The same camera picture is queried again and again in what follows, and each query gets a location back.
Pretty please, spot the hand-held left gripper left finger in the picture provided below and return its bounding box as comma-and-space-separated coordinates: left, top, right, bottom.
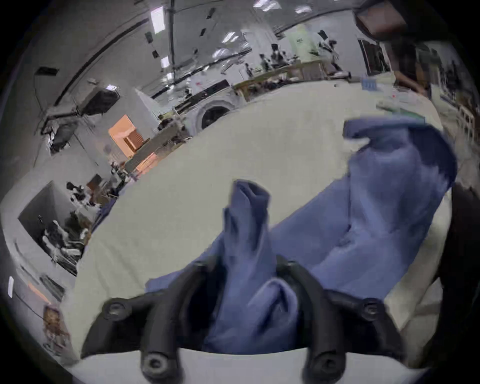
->
80, 256, 222, 384

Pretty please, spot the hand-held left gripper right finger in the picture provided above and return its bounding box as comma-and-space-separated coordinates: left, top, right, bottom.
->
276, 255, 407, 384

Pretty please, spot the blue shirt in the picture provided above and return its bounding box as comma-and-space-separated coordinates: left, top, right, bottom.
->
145, 117, 459, 355

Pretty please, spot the person's body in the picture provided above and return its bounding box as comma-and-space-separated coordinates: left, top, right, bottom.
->
407, 180, 480, 370

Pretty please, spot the bed with beige sheet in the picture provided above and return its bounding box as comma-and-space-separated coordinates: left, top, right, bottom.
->
60, 79, 452, 366

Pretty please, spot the white washing machine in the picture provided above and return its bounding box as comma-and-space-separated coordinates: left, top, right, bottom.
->
173, 79, 246, 136

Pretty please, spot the group of people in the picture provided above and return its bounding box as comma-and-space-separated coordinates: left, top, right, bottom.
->
244, 30, 342, 77

